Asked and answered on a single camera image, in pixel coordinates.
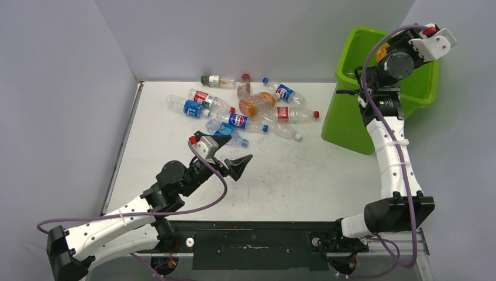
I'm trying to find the orange bottle white cap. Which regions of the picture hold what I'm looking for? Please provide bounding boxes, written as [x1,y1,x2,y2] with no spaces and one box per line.
[238,91,281,117]

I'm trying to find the red label clear bottle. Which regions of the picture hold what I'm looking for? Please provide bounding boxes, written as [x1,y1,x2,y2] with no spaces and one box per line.
[270,107,319,124]

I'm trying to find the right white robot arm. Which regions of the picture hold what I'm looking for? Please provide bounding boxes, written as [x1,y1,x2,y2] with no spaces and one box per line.
[330,24,456,251]

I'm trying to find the green cap brown bottle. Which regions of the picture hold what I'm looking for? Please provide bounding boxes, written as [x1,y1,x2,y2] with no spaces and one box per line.
[200,75,236,89]

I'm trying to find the blue label water bottle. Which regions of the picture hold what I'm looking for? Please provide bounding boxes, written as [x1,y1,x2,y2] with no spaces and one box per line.
[166,95,211,118]

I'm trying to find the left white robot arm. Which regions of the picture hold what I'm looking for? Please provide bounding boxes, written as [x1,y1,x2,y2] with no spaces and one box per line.
[46,131,253,280]

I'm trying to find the red cap small bottle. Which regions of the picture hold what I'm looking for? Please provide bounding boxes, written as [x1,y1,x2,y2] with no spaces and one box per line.
[237,73,250,100]

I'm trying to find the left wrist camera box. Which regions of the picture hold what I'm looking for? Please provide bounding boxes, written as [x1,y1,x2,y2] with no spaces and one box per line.
[188,135,219,160]

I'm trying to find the green plastic bin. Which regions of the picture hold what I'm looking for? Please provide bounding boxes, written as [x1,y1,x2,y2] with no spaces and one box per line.
[321,26,440,155]

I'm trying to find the small orange bottle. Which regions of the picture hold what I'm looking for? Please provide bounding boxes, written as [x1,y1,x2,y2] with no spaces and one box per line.
[376,42,390,62]

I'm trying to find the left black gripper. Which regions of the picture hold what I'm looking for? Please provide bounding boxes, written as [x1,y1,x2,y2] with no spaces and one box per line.
[180,135,251,197]

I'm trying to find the red blue label bottle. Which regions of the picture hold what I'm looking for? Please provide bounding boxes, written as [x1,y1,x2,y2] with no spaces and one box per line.
[188,88,236,113]

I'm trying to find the central pepsi bottle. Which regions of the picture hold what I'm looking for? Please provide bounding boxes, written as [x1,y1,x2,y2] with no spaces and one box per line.
[215,112,270,133]

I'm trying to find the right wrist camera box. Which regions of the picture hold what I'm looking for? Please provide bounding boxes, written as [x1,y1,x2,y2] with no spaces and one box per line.
[409,23,457,63]

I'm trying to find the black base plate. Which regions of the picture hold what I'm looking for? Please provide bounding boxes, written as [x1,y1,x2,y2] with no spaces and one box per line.
[149,221,369,271]

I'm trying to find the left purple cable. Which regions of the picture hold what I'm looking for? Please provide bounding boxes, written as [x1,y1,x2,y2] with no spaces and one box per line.
[36,141,229,281]

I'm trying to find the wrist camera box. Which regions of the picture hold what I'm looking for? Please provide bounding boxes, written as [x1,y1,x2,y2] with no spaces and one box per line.
[188,135,219,160]
[409,23,457,63]

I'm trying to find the crushed blue label bottle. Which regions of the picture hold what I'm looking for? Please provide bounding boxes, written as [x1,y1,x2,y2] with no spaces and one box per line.
[205,119,249,148]

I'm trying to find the far pepsi bottle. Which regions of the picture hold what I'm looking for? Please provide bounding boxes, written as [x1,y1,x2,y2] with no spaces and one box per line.
[262,77,306,107]

